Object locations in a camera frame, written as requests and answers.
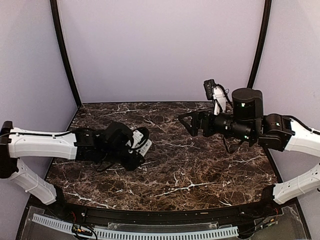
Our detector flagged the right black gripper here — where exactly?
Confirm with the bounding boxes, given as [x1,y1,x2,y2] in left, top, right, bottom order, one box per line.
[178,105,255,142]

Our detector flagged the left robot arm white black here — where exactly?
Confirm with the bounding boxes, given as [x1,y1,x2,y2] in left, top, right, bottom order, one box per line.
[0,121,152,218]

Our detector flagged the black front rail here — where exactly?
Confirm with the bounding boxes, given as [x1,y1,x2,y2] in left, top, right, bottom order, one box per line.
[27,192,298,227]

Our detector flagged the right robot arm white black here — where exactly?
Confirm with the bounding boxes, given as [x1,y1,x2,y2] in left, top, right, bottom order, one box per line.
[178,88,320,157]

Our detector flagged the white slotted cable duct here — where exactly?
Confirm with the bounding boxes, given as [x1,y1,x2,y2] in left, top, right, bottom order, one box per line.
[32,213,239,240]

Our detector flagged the white remote control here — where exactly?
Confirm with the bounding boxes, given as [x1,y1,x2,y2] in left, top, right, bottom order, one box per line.
[138,139,152,157]

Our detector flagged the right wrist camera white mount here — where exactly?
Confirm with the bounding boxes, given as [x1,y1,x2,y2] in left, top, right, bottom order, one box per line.
[203,79,233,115]

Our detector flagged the right black frame post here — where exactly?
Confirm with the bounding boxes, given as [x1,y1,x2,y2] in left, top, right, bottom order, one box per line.
[247,0,272,89]

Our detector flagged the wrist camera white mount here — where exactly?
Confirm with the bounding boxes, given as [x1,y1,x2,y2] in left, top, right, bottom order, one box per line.
[126,127,150,151]
[203,79,233,115]

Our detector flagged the left black frame post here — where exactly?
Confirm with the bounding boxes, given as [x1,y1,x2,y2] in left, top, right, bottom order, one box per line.
[49,0,82,109]

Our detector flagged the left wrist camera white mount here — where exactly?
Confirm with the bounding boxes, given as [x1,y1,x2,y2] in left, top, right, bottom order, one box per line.
[126,127,150,151]

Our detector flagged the black frame post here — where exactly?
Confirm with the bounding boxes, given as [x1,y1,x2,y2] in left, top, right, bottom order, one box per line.
[49,0,82,109]
[247,0,272,89]

